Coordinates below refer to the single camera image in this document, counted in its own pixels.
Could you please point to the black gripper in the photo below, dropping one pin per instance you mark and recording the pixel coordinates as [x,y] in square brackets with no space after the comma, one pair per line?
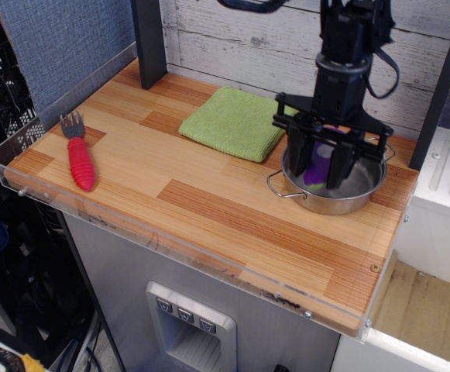
[333,115]

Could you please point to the purple toy eggplant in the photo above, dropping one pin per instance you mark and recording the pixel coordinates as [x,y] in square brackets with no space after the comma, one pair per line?
[318,168]

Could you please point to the stainless steel pan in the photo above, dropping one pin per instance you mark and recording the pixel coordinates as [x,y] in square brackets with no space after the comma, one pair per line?
[353,194]

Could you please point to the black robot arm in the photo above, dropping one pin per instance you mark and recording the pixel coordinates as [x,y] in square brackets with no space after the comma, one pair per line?
[352,34]

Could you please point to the green folded cloth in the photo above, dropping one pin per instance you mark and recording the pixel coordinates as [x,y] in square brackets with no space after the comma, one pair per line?
[235,122]

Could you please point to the clear acrylic table guard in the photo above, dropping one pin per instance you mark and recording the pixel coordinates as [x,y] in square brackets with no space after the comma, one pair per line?
[210,207]

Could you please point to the silver toy fridge cabinet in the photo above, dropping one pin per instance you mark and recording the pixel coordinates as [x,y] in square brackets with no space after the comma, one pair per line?
[269,336]

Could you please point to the grey water dispenser panel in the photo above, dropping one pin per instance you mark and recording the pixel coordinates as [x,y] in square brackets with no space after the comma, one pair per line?
[192,335]

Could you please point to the blue fabric panel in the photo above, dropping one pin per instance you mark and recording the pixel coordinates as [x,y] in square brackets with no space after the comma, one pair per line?
[67,50]

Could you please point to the black plastic crate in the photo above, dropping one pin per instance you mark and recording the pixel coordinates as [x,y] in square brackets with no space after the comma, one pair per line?
[16,104]

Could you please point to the dark grey right post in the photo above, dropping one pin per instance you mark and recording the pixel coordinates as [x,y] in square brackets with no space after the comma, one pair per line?
[432,118]

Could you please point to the dark grey post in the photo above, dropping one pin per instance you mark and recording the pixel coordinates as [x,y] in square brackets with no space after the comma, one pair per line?
[150,47]
[432,118]

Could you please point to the dark grey left post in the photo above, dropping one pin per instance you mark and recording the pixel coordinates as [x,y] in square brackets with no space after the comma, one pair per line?
[150,47]

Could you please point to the fork with red handle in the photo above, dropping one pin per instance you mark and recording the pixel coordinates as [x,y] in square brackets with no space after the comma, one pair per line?
[81,166]

